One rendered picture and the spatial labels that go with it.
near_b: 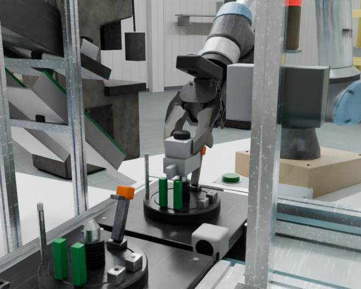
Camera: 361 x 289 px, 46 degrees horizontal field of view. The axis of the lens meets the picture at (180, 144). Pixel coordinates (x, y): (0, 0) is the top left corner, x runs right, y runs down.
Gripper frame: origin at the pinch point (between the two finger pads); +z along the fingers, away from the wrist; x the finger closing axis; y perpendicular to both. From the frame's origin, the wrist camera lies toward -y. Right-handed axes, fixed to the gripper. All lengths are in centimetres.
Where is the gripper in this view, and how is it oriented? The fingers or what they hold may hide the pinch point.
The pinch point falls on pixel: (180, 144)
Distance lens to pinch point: 74.7
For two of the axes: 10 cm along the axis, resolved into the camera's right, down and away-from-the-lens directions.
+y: 3.2, 5.4, 7.8
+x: -8.9, -1.1, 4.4
